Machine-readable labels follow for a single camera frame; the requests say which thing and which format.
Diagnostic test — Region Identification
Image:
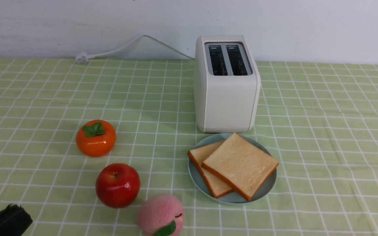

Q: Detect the toast slice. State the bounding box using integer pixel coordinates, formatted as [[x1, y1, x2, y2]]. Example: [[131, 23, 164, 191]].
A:
[[187, 140, 235, 199], [201, 133, 279, 202]]

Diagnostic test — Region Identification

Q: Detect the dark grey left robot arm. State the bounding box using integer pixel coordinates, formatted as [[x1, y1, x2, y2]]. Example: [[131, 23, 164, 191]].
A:
[[0, 204, 33, 236]]

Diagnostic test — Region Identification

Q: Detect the white two-slot toaster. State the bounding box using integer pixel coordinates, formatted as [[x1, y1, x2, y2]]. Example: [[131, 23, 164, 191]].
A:
[[193, 35, 261, 133]]

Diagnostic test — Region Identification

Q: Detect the light blue plate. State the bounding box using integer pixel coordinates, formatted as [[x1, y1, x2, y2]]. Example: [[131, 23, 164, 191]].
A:
[[187, 133, 277, 205]]

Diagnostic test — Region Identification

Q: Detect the orange persimmon with leaf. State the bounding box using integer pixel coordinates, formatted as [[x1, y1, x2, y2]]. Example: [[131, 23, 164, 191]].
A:
[[75, 120, 116, 157]]

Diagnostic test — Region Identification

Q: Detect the red apple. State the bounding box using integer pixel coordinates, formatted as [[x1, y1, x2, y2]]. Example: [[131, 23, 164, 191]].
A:
[[95, 163, 140, 208]]

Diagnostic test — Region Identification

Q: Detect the pink peach with leaf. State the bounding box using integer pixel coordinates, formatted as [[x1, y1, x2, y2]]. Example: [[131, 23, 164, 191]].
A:
[[136, 194, 184, 236]]

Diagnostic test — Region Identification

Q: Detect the green checkered tablecloth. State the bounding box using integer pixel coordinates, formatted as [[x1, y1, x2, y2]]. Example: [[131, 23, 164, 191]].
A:
[[0, 59, 378, 236]]

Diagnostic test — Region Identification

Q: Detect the white power cord with plug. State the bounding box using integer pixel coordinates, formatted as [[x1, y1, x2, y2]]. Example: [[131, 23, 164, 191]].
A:
[[75, 34, 195, 64]]

